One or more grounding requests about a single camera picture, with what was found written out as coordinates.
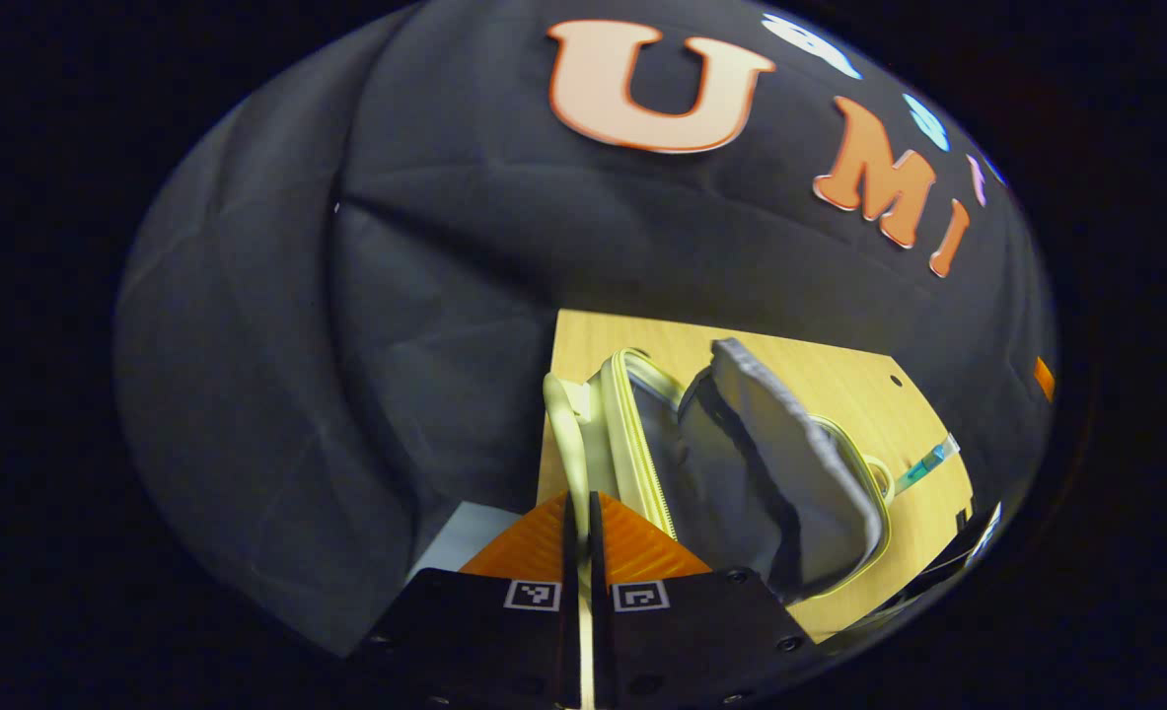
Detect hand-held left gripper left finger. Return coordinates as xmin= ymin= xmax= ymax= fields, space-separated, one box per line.
xmin=346 ymin=491 xmax=581 ymax=710

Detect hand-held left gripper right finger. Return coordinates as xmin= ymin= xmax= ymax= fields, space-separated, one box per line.
xmin=588 ymin=491 xmax=821 ymax=710

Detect white and blue tube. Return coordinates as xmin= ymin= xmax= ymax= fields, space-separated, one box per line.
xmin=894 ymin=434 xmax=962 ymax=494

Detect pale yellow suitcase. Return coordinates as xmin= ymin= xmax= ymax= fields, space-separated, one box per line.
xmin=542 ymin=338 xmax=895 ymax=710

